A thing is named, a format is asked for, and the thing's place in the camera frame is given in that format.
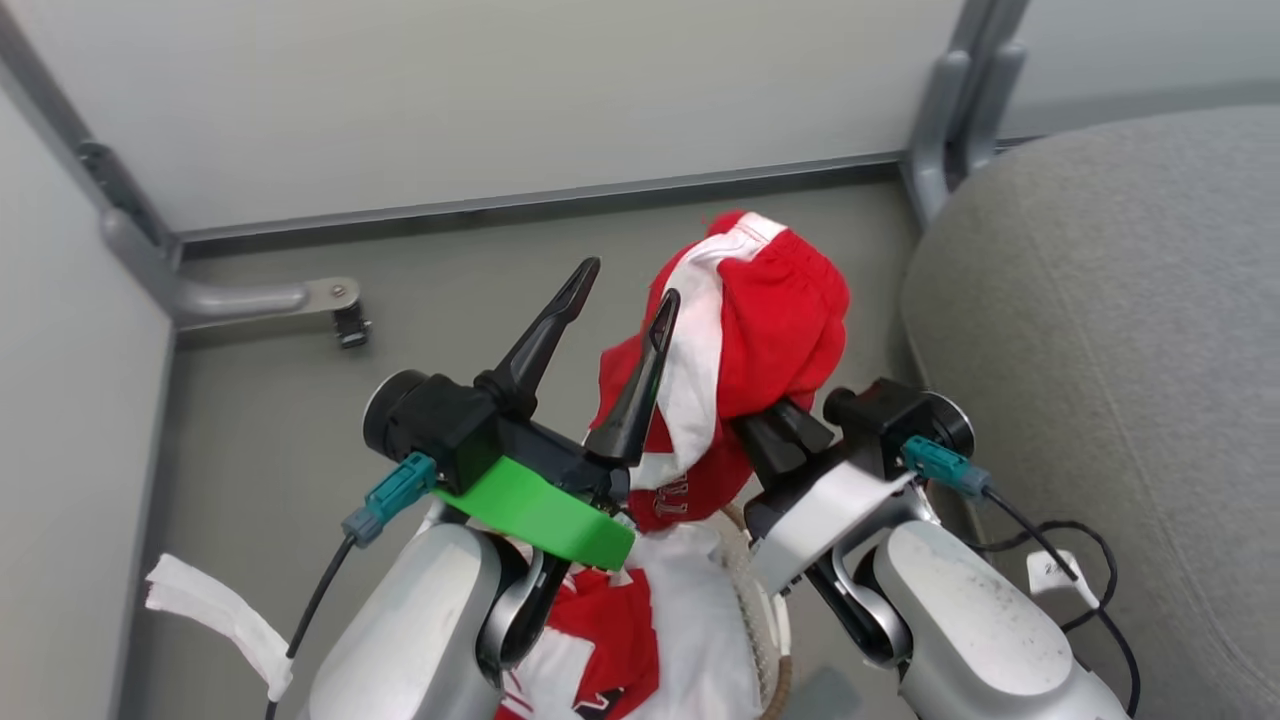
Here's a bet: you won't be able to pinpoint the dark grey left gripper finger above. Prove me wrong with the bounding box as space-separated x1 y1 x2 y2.
475 256 602 417
584 289 682 466

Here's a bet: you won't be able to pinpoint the black green-banded left gripper body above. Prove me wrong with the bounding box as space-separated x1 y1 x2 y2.
435 376 637 572

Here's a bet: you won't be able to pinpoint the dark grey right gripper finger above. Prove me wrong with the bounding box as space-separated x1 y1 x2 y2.
735 414 801 488
766 398 837 459

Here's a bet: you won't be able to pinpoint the black white-banded right gripper body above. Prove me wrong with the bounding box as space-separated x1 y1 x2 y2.
744 450 917 596

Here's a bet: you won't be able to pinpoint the red white sports shorts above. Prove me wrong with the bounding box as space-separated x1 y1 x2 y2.
588 210 853 533

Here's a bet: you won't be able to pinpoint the white woven laundry basket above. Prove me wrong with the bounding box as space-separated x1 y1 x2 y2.
720 503 798 720

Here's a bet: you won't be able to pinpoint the red white jersey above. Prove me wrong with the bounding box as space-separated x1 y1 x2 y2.
495 562 663 720

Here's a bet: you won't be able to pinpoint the white garment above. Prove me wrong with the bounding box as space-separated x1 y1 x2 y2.
500 520 773 720

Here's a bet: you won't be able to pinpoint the small caster wheel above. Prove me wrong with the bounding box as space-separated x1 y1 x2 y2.
333 299 373 350

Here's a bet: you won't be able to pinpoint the grey fabric sofa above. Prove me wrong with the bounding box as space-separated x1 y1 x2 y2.
898 105 1280 720

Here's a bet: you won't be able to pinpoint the white cloth strip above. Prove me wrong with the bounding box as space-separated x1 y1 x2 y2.
144 552 297 703

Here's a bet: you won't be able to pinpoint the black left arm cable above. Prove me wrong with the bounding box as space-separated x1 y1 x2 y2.
262 452 439 720

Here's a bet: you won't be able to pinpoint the white cable tag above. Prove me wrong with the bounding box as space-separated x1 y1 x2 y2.
1026 549 1102 612

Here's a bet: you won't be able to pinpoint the grey partition foot bracket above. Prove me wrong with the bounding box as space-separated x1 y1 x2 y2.
0 5 363 333

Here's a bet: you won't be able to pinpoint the grey partition corner post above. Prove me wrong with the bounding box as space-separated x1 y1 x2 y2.
898 0 1033 227

